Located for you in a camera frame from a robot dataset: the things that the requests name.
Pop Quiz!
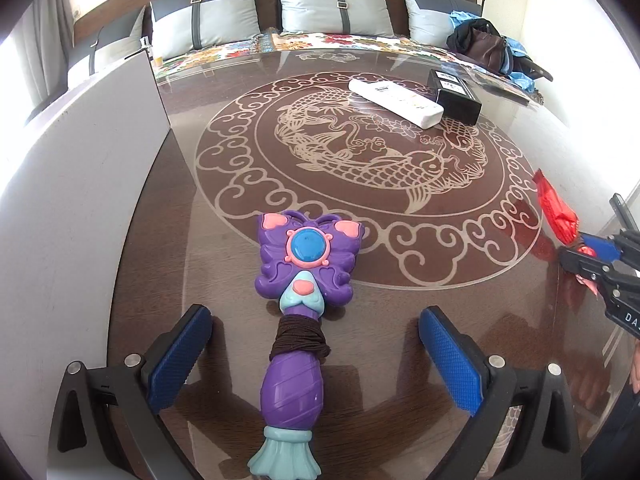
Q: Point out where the purple butterfly toy wand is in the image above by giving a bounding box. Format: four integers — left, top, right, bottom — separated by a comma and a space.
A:
247, 210, 363, 479

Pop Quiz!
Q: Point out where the grey curtain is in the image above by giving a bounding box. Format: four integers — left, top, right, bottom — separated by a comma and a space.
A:
11, 0, 74, 115

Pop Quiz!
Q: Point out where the black soap box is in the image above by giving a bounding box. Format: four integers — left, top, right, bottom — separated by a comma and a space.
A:
427, 70, 482, 126

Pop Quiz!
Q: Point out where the grey pillow far right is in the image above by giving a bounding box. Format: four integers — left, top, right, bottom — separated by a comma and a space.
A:
405, 0, 482, 48

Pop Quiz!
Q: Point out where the floral bed cover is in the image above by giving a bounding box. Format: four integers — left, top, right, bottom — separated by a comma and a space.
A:
154, 29, 544, 104

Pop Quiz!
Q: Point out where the grey white storage box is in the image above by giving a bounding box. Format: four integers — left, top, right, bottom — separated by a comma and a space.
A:
1, 52, 169, 479

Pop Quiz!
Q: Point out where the red candy-shaped packet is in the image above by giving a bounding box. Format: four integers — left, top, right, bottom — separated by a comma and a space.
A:
533, 169, 598, 312

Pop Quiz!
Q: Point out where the person's right hand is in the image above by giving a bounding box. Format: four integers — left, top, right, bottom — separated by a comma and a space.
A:
629, 344, 640, 394

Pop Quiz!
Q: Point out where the small white lotion bottle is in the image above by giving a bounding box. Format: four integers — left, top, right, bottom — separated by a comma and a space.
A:
140, 36, 151, 52

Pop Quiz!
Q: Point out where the clear plastic packet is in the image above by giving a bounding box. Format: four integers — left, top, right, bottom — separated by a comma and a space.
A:
465, 67, 532, 106

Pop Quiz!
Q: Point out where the grey pillow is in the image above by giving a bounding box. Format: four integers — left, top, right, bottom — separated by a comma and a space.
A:
280, 0, 394, 37
405, 0, 482, 48
151, 0, 260, 60
67, 8, 145, 89

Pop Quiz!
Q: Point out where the dark clothes and bag pile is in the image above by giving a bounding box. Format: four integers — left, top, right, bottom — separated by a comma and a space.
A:
446, 11, 553, 93

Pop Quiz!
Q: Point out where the grey pillow far left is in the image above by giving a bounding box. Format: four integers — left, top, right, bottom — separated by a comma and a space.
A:
67, 8, 145, 89

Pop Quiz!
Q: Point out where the white sunscreen bottle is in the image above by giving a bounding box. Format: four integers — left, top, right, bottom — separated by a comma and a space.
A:
348, 78, 444, 129

